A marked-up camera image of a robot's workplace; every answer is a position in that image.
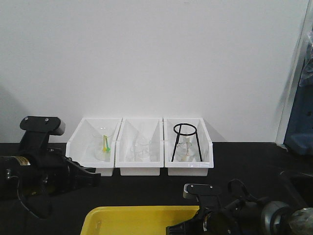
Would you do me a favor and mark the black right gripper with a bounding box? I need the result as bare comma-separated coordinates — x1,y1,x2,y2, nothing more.
166,179,269,235

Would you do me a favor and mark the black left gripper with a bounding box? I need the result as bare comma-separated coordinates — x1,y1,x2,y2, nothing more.
14,147,101,219

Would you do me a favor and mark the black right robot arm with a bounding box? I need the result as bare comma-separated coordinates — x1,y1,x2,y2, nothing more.
166,179,313,235

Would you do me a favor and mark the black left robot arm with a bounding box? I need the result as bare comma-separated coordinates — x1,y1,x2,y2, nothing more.
0,148,101,219

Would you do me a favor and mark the yellow plastic tray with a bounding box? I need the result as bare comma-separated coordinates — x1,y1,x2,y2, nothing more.
80,206,199,235

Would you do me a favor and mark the white bin left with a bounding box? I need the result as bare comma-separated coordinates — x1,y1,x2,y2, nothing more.
66,117,122,176

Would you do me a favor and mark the white bin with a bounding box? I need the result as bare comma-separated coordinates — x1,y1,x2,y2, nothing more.
163,117,214,177
114,117,164,176
66,117,122,176

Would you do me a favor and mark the glass beaker with droppers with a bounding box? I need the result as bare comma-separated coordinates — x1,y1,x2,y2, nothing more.
92,125,114,162

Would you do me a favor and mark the glass flask in middle bin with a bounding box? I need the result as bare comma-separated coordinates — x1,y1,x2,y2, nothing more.
132,123,151,162

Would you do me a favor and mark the glass flask in bin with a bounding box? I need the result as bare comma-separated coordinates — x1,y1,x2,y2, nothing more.
174,136,195,162
132,123,151,162

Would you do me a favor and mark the white bin middle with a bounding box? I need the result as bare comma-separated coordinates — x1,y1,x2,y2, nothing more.
114,117,164,176

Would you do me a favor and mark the glass flask in right bin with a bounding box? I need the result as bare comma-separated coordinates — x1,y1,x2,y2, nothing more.
174,136,195,162

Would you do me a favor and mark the white bin right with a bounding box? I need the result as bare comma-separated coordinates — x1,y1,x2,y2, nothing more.
163,117,214,177

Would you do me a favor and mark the black lab sink basin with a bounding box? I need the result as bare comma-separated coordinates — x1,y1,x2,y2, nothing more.
280,171,313,208

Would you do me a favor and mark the grey pegboard drying rack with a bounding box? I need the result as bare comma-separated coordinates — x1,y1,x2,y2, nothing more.
284,0,313,156

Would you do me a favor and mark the plastic bag of parts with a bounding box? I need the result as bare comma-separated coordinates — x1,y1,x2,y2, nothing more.
299,30,313,87

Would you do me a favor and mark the right silver black wrist camera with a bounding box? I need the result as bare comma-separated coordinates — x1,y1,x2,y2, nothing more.
183,183,222,214

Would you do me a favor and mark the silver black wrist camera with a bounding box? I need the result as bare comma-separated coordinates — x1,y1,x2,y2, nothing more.
19,116,66,153
183,183,222,214

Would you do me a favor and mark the black wire tripod stand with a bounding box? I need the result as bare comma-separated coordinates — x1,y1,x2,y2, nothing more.
171,123,203,162

